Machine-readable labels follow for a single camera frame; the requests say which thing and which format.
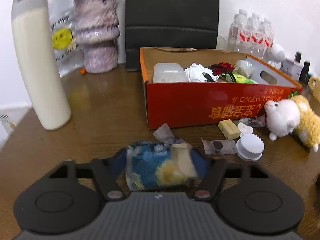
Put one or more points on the red cardboard box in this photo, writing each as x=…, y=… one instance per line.
x=187, y=102

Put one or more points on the clear crinkled wrapper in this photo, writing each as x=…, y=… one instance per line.
x=256, y=122

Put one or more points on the green packet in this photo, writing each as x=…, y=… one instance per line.
x=241, y=78

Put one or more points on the grey printed tin box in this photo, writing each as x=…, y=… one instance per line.
x=291, y=68

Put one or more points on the white robot figurine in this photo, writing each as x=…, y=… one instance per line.
x=277, y=55

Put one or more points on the white tissue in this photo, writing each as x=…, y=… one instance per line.
x=196, y=71

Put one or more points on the white round jar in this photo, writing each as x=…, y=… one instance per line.
x=250, y=146

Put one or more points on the translucent plastic box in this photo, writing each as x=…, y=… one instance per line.
x=167, y=73

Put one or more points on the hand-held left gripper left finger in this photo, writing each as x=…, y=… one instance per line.
x=120, y=159

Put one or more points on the blue painted tissue pack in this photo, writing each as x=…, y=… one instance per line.
x=147, y=165

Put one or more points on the cream thermos bottle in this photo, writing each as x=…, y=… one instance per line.
x=37, y=67

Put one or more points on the small white plastic piece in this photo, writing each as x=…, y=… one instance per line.
x=243, y=127

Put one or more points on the black paper bag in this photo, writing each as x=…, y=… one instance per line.
x=172, y=12

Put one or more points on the small orange bit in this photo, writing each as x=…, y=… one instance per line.
x=83, y=71

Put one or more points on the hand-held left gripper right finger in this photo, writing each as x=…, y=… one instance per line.
x=201, y=163

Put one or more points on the clear smiley plastic bag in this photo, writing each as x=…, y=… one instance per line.
x=61, y=37

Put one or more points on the red artificial rose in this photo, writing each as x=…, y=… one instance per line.
x=225, y=65

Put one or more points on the iridescent organza bag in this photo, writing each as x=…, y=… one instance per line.
x=243, y=67

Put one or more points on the yellow mug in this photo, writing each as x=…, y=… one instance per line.
x=314, y=83

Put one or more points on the purple ceramic vase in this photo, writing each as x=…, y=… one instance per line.
x=97, y=37

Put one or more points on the clear brown candy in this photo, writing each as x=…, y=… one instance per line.
x=220, y=146

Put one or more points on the pale yellow wrapped bar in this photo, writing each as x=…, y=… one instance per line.
x=228, y=129

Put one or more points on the white and yellow plush toy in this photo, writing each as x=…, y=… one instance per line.
x=285, y=115

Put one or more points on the clear water bottle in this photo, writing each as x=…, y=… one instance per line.
x=238, y=32
x=267, y=41
x=255, y=37

